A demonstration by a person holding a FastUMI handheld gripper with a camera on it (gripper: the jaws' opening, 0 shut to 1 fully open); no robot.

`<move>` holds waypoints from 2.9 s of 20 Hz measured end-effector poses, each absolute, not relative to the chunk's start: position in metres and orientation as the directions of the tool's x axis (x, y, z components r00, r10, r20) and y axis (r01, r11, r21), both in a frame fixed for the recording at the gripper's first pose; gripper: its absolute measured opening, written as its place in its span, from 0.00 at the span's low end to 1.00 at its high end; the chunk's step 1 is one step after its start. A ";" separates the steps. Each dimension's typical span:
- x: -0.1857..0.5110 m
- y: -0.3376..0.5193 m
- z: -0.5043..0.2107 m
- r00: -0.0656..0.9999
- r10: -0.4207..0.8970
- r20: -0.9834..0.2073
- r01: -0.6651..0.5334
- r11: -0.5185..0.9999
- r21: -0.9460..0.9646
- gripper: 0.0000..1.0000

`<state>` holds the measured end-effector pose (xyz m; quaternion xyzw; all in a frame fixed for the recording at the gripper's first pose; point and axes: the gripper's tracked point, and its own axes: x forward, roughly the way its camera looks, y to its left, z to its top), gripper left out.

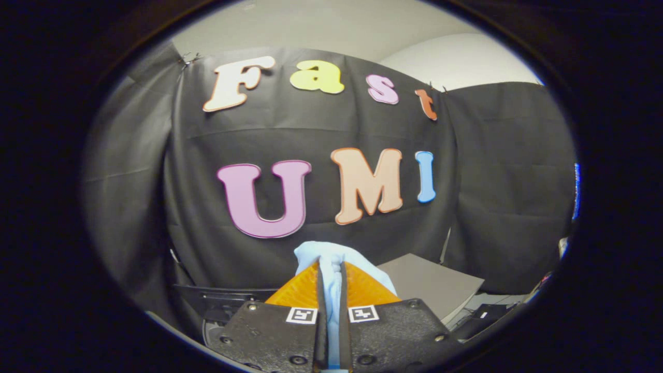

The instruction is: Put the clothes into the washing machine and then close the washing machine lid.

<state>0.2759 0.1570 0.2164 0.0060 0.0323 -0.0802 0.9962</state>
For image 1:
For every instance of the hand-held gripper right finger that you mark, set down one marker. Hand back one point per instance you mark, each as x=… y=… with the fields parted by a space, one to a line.
x=393 y=336

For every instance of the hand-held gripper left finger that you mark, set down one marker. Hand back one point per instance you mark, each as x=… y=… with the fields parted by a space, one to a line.
x=269 y=336

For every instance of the light blue shirt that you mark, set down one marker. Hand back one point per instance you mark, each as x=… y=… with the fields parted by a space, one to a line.
x=331 y=259

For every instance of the beige cabinet with dark top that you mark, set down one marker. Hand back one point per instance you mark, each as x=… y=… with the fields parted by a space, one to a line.
x=430 y=282

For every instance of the dark floor object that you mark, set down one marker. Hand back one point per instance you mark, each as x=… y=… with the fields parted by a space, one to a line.
x=484 y=316

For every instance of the blue lit screen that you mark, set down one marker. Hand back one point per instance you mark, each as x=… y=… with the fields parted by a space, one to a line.
x=576 y=191

